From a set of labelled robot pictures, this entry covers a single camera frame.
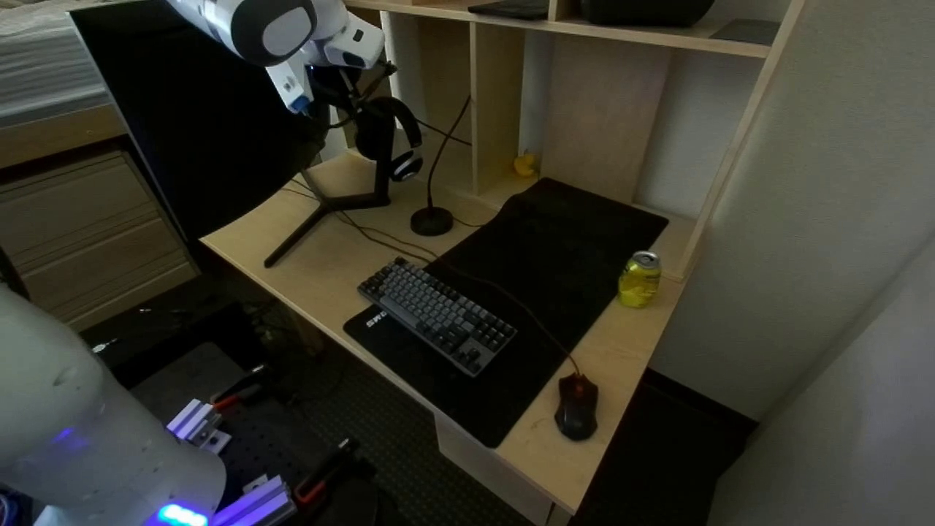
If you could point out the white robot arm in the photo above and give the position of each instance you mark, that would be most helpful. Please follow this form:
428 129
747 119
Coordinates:
73 437

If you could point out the wooden desk hutch shelves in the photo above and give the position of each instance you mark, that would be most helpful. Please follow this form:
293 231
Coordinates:
635 113

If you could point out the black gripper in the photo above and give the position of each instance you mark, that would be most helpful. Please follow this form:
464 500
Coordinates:
350 91

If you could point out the grey mechanical keyboard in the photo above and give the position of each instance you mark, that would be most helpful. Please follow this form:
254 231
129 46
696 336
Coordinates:
442 316

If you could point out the small yellow rubber duck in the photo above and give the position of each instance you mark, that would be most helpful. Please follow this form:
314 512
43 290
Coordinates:
528 164

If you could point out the black computer mouse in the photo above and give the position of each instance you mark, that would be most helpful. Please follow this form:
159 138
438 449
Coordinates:
578 407

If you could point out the black curved monitor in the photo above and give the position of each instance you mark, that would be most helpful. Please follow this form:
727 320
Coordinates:
208 126

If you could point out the black bag on shelf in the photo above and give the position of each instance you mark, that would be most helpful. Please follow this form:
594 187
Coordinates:
647 14

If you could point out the wooden drawer cabinet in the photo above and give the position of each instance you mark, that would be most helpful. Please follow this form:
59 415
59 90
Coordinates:
78 218

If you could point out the black gooseneck desk microphone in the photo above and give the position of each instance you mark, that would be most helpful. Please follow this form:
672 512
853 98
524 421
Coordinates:
435 220

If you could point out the black desk mat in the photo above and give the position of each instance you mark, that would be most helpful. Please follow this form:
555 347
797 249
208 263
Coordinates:
549 263

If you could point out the yellow drink can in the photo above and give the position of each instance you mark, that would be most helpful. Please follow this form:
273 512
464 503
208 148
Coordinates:
642 279

